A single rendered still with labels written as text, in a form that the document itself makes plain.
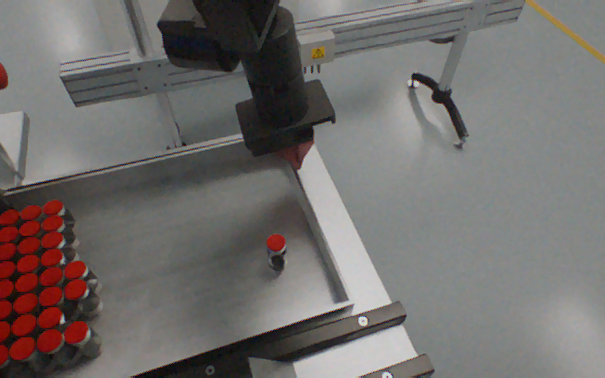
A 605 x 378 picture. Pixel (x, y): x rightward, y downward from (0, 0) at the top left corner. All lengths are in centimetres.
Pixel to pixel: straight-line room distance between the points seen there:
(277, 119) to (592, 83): 225
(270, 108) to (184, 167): 19
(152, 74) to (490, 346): 133
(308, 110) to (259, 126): 6
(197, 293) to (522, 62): 228
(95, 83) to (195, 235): 100
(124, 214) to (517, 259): 139
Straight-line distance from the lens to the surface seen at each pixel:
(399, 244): 158
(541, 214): 185
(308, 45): 144
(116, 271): 53
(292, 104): 44
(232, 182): 57
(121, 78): 145
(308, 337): 44
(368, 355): 46
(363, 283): 49
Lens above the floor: 131
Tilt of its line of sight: 52 degrees down
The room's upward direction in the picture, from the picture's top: straight up
